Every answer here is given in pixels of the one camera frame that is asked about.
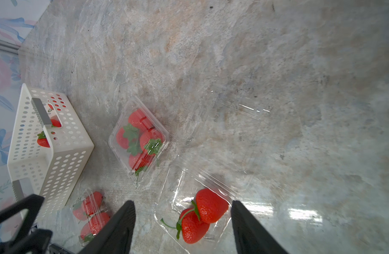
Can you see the strawberry back row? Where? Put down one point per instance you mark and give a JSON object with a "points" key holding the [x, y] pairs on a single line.
{"points": [[189, 226], [140, 162], [211, 207]]}

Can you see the clear plastic clamshell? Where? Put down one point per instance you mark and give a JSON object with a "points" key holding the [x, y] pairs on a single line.
{"points": [[134, 148], [194, 206]]}

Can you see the strawberry lone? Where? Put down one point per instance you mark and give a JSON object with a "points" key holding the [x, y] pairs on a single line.
{"points": [[140, 120]]}

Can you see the clear plastic clamshell container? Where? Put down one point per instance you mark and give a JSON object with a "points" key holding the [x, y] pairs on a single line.
{"points": [[71, 227]]}

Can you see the strawberry front with stem down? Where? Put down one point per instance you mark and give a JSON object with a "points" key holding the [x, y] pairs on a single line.
{"points": [[79, 213]]}

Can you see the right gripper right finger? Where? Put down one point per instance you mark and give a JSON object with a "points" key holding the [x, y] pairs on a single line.
{"points": [[250, 236]]}

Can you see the left aluminium corner post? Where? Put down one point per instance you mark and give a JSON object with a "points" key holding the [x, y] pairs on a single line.
{"points": [[8, 47]]}

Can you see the white perforated plastic basket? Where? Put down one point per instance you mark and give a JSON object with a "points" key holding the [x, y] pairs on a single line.
{"points": [[49, 172]]}

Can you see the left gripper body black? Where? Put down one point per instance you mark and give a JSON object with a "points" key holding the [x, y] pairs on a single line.
{"points": [[37, 242]]}

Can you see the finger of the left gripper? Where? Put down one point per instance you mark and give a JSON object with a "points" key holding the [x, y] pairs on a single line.
{"points": [[32, 204]]}

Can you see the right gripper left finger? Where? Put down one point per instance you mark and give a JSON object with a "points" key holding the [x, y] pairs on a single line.
{"points": [[117, 235]]}

